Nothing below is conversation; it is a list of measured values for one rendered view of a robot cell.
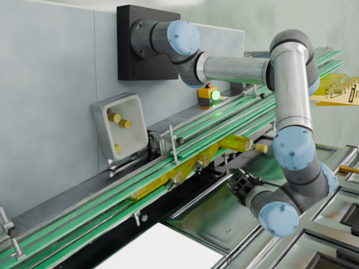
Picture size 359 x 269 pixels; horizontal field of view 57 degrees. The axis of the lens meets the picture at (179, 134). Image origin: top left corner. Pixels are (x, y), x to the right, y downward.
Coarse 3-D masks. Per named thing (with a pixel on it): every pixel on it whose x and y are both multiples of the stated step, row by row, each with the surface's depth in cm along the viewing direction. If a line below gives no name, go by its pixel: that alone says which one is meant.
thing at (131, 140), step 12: (132, 96) 128; (120, 108) 133; (132, 108) 134; (132, 120) 137; (144, 120) 134; (108, 132) 123; (120, 132) 135; (132, 132) 140; (144, 132) 135; (120, 144) 136; (132, 144) 137; (144, 144) 136; (120, 156) 129
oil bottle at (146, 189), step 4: (164, 176) 133; (156, 180) 131; (160, 180) 132; (164, 180) 134; (148, 184) 128; (152, 184) 130; (156, 184) 131; (160, 184) 133; (144, 188) 127; (148, 188) 128; (152, 188) 130; (136, 192) 124; (140, 192) 126; (144, 192) 127; (148, 192) 129; (128, 196) 124; (132, 196) 124; (136, 196) 125; (140, 196) 126; (132, 200) 124; (136, 200) 125
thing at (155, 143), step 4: (152, 132) 139; (156, 132) 138; (152, 136) 138; (156, 136) 136; (152, 140) 139; (156, 140) 137; (160, 140) 136; (164, 140) 138; (152, 144) 139; (156, 144) 138; (160, 144) 136; (164, 144) 138; (152, 148) 141; (156, 148) 139; (160, 148) 137; (164, 148) 138; (152, 152) 142; (156, 152) 140; (160, 152) 138; (164, 152) 139
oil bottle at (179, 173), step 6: (186, 162) 138; (192, 162) 142; (174, 168) 134; (180, 168) 133; (186, 168) 136; (168, 174) 132; (174, 174) 130; (180, 174) 131; (186, 174) 136; (180, 180) 131
